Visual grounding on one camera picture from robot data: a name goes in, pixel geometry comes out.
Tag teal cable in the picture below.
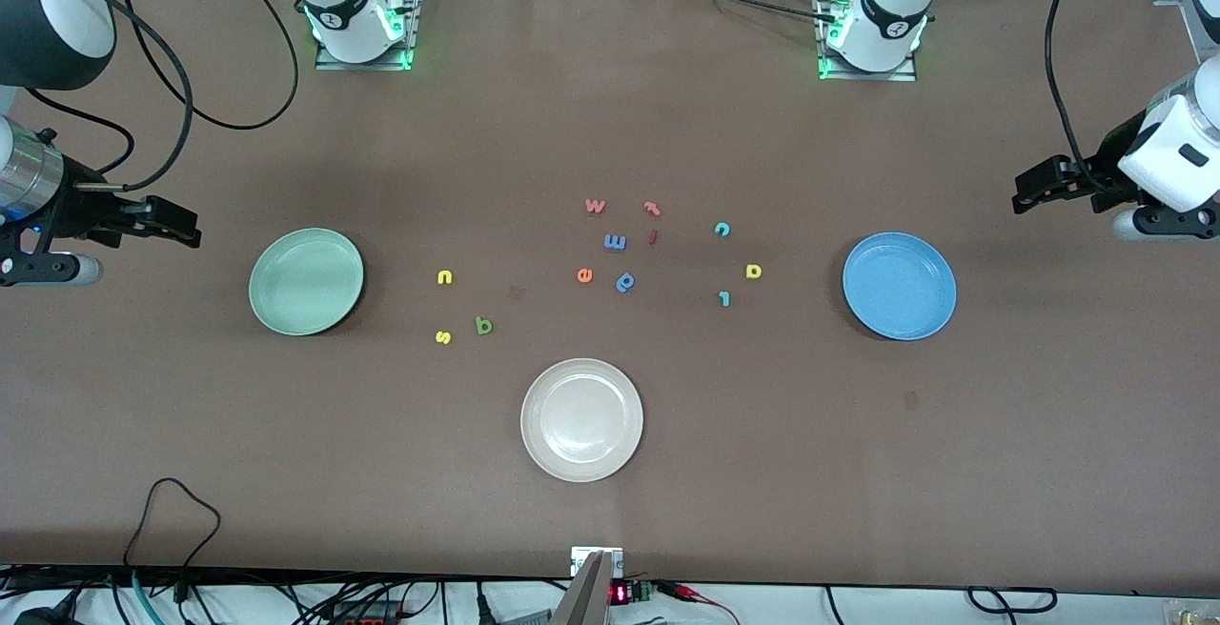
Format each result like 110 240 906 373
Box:
132 570 165 625

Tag grey camera stand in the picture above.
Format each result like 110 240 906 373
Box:
553 551 613 625

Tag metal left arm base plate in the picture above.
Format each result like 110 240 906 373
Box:
818 0 918 83

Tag green plate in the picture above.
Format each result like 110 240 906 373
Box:
249 228 365 336

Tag black coiled cable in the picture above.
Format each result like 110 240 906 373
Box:
967 587 1059 613

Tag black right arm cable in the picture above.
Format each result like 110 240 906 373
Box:
0 0 299 192

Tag beige plate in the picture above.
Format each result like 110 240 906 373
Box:
520 358 644 483

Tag white marker tag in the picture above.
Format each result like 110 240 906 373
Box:
570 547 625 576

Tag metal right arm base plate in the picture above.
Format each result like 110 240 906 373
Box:
315 0 420 71

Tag blue plate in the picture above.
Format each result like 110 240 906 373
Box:
843 232 957 341

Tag black looped table cable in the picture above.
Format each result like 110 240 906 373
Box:
124 477 222 602

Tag red thin wire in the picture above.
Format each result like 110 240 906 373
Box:
658 582 740 625

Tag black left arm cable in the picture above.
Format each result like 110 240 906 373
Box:
1044 0 1202 192

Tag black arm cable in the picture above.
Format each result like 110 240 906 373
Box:
1044 0 1202 192
0 0 299 192

